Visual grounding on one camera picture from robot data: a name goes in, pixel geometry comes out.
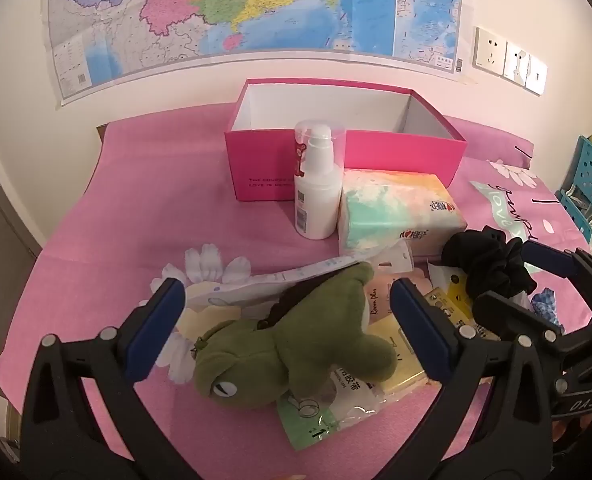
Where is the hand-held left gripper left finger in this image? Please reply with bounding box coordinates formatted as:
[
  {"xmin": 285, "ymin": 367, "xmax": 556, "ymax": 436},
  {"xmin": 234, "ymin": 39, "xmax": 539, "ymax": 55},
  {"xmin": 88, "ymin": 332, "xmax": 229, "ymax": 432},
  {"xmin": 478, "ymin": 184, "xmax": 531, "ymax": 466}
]
[{"xmin": 21, "ymin": 277, "xmax": 202, "ymax": 480}]

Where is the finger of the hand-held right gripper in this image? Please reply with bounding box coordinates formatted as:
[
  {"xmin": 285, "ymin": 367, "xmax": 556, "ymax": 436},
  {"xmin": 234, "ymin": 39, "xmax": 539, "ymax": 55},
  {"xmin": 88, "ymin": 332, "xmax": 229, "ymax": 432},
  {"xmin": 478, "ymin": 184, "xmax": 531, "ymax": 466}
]
[
  {"xmin": 521, "ymin": 241, "xmax": 592, "ymax": 321},
  {"xmin": 475, "ymin": 291, "xmax": 564, "ymax": 347}
]

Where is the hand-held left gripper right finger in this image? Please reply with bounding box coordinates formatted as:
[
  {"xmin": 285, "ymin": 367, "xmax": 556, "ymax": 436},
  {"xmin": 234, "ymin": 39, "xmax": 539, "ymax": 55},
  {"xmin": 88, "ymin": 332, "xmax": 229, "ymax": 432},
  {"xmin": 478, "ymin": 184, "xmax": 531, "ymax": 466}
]
[{"xmin": 390, "ymin": 277, "xmax": 564, "ymax": 480}]

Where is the blue patterned cloth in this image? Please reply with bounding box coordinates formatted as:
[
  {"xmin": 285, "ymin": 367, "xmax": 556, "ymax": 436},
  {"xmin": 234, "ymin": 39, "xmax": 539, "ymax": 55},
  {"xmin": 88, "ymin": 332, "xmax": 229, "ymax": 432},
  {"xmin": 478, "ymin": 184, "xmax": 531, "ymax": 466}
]
[{"xmin": 531, "ymin": 287, "xmax": 567, "ymax": 333}]

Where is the peach pink pouch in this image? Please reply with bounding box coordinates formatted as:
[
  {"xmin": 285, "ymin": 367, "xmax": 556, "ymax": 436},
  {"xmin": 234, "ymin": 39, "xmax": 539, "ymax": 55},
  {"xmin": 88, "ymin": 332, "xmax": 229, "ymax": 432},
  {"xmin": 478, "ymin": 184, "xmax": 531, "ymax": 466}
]
[{"xmin": 366, "ymin": 270, "xmax": 427, "ymax": 333}]

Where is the black scrunchie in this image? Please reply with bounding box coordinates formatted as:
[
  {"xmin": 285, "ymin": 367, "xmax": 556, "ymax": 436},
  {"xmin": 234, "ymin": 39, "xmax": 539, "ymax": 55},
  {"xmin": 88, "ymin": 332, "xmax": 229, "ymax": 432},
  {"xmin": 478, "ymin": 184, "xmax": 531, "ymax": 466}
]
[{"xmin": 441, "ymin": 226, "xmax": 539, "ymax": 301}]

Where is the green plush toy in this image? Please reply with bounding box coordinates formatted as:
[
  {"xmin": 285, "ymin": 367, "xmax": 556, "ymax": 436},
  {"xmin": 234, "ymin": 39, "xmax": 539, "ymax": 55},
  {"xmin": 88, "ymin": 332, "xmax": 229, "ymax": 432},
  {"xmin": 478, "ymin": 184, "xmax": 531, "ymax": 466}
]
[{"xmin": 193, "ymin": 261, "xmax": 398, "ymax": 411}]

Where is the pink cardboard box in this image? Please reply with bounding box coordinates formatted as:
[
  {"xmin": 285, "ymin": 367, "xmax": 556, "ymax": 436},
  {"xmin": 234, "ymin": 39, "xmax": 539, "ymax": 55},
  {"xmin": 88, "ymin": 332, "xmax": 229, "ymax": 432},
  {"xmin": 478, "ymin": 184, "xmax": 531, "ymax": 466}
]
[{"xmin": 224, "ymin": 78, "xmax": 469, "ymax": 203}]

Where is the white yellow print packet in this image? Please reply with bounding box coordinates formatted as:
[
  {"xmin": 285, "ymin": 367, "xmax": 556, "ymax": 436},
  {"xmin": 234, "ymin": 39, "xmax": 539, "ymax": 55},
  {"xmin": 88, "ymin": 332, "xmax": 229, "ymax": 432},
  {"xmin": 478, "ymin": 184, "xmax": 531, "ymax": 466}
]
[{"xmin": 427, "ymin": 262, "xmax": 477, "ymax": 323}]

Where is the blue basket rack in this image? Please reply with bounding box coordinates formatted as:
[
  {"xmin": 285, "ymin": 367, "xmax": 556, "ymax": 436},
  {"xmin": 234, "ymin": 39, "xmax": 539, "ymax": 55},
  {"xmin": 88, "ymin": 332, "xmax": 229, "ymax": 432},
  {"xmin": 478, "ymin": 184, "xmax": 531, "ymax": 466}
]
[{"xmin": 556, "ymin": 135, "xmax": 592, "ymax": 261}]

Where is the pastel tissue pack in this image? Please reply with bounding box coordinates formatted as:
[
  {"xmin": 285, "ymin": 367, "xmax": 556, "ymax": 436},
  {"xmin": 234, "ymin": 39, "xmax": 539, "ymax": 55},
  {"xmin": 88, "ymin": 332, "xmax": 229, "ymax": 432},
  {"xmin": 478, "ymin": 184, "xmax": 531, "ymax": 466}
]
[{"xmin": 337, "ymin": 169, "xmax": 468, "ymax": 256}]

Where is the pink daisy print blanket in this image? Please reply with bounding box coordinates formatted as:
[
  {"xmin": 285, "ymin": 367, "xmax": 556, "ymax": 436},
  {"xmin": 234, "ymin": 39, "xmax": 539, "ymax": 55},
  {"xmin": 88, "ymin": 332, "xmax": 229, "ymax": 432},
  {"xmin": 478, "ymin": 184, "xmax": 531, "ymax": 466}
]
[{"xmin": 0, "ymin": 102, "xmax": 592, "ymax": 480}]

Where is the long white packet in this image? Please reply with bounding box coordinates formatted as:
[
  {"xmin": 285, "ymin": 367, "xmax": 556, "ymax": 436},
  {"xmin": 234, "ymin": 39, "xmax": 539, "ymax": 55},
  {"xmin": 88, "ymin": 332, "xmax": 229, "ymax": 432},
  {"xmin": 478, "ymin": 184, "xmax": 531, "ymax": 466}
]
[{"xmin": 186, "ymin": 240, "xmax": 414, "ymax": 308}]

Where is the green white packet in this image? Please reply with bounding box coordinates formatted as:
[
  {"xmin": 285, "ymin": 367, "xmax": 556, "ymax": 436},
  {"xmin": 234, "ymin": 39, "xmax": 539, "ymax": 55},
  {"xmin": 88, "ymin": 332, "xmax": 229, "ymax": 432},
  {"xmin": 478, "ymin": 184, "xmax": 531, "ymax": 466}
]
[{"xmin": 276, "ymin": 365, "xmax": 382, "ymax": 451}]

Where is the white pump bottle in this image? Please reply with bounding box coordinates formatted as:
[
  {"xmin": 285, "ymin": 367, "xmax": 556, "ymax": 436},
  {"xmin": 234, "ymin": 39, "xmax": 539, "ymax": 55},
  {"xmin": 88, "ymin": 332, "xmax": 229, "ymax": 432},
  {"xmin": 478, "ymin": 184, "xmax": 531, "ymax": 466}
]
[{"xmin": 293, "ymin": 120, "xmax": 347, "ymax": 241}]

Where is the grey door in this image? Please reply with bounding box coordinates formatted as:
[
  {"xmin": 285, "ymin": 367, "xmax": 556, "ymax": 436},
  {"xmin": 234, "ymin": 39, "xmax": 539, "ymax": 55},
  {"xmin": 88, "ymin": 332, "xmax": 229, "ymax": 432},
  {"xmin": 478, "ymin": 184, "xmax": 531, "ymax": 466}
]
[{"xmin": 0, "ymin": 150, "xmax": 43, "ymax": 361}]

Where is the white wall socket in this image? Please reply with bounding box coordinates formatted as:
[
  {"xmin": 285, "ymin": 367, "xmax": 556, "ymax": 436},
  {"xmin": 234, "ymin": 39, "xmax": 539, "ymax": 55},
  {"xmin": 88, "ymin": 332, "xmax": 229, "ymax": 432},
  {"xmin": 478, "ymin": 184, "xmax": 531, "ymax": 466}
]
[{"xmin": 473, "ymin": 26, "xmax": 508, "ymax": 73}]

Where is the colourful wall map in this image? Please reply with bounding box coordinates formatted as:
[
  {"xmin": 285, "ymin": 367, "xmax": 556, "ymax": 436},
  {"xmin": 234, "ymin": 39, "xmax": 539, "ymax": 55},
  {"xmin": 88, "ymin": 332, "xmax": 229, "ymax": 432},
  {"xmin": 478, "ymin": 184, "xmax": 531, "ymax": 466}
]
[{"xmin": 41, "ymin": 0, "xmax": 477, "ymax": 108}]

